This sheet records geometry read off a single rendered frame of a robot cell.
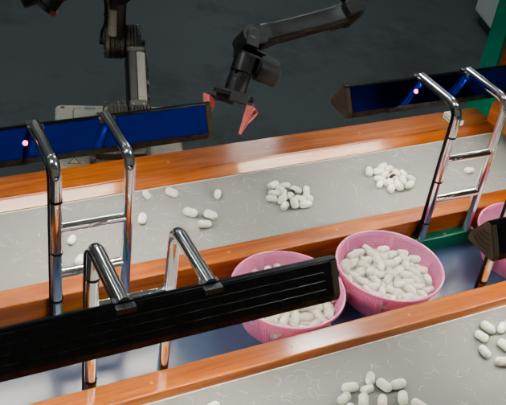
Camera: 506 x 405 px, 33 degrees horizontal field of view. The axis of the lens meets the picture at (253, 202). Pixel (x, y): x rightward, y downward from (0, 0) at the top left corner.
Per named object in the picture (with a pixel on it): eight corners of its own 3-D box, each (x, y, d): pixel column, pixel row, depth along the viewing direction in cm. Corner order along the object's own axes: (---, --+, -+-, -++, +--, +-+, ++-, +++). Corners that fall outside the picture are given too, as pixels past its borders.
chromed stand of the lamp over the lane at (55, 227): (26, 283, 200) (20, 116, 174) (109, 266, 208) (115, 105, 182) (47, 338, 186) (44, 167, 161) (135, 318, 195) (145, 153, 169)
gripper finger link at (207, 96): (200, 124, 227) (211, 91, 228) (225, 132, 226) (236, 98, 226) (193, 119, 221) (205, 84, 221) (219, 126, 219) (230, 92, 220)
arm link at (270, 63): (234, 40, 231) (249, 25, 224) (271, 56, 235) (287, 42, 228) (228, 78, 226) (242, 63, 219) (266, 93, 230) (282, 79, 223)
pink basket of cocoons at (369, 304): (307, 288, 211) (313, 258, 205) (370, 245, 228) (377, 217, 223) (394, 348, 197) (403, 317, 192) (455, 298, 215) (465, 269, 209)
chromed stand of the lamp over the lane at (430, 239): (374, 213, 240) (410, 70, 215) (431, 202, 249) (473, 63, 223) (412, 255, 227) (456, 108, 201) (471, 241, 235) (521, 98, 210)
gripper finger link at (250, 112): (224, 131, 226) (235, 98, 227) (250, 139, 224) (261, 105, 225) (218, 126, 219) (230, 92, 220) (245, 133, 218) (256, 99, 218)
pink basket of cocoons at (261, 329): (207, 292, 205) (211, 262, 199) (304, 271, 216) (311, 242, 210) (256, 372, 186) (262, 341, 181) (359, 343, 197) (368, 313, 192)
